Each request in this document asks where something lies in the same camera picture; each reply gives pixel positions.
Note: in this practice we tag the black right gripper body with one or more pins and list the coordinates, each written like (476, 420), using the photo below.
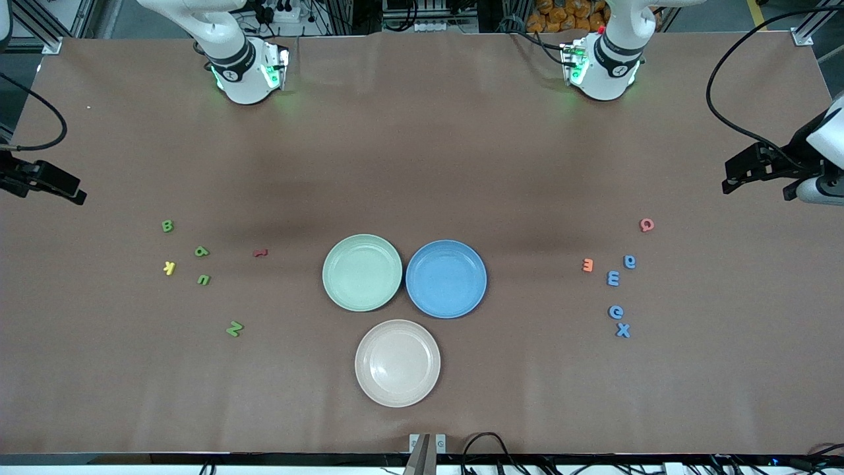
(9, 177)

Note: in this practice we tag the beige plate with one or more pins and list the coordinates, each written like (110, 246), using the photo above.
(397, 363)

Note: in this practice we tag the red foam letter Q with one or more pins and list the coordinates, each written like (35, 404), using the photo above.
(647, 225)

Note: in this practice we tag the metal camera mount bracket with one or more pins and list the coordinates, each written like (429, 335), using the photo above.
(422, 455)

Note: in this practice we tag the orange objects pile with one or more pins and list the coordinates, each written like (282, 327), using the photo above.
(560, 16)

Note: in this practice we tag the blue foam letter a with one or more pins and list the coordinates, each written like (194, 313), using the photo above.
(630, 262)

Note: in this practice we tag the pale green plate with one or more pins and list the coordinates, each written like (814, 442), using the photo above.
(362, 272)

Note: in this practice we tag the aluminium frame profile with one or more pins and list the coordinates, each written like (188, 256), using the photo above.
(802, 36)
(51, 45)

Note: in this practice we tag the green foam letter N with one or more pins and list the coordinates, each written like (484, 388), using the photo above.
(234, 328)

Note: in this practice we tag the brown table cover sheet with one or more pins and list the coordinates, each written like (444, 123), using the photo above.
(422, 132)

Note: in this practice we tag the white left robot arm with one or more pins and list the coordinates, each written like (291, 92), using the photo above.
(603, 82)

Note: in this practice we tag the yellow foam letter K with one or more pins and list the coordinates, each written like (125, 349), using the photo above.
(169, 267)

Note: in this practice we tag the blue foam letter X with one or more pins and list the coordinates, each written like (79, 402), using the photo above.
(623, 330)

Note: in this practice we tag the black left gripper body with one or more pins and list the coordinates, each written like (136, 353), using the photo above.
(793, 160)

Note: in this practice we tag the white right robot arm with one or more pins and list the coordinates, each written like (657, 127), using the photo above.
(244, 86)

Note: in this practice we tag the white power strip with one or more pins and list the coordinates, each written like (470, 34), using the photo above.
(283, 12)
(435, 26)

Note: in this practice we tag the blue foam capital E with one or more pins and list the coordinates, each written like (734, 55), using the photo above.
(613, 278)

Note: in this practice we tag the blue plate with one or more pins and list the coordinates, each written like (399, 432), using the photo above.
(446, 279)

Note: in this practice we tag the blue foam lowercase e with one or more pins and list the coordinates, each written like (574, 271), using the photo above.
(616, 312)

